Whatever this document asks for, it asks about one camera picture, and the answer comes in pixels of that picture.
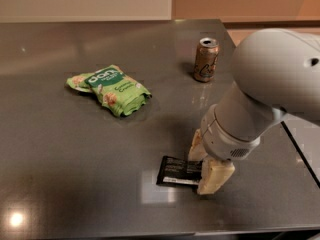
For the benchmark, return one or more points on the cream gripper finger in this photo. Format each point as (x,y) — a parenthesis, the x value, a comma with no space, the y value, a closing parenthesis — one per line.
(214,174)
(197,151)

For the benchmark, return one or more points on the black rxbar chocolate wrapper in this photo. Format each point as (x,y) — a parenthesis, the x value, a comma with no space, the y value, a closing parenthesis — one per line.
(174,171)

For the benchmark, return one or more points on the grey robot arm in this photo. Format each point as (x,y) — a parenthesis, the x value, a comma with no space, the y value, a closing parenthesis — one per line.
(276,72)

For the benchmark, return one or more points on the green snack chip bag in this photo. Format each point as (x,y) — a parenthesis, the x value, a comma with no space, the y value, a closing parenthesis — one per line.
(114,89)

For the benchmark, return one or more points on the adjacent grey table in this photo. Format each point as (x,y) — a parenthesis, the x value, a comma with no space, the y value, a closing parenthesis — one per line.
(306,138)

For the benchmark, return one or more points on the copper soda can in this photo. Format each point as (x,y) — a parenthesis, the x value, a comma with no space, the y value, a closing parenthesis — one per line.
(206,59)

